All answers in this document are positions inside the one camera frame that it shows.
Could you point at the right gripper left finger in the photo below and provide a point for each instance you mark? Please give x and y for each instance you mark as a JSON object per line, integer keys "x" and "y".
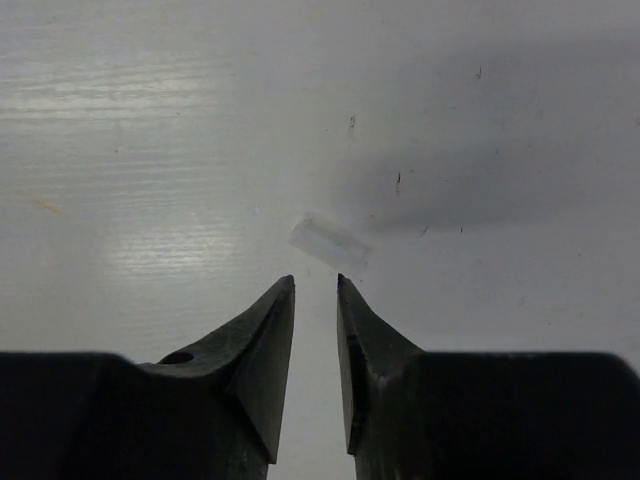
{"x": 210, "y": 410}

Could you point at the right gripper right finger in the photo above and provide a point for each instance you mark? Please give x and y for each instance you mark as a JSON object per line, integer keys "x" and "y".
{"x": 416, "y": 414}

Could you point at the clear pen cap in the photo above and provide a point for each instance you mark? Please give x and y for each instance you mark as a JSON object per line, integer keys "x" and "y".
{"x": 330, "y": 243}

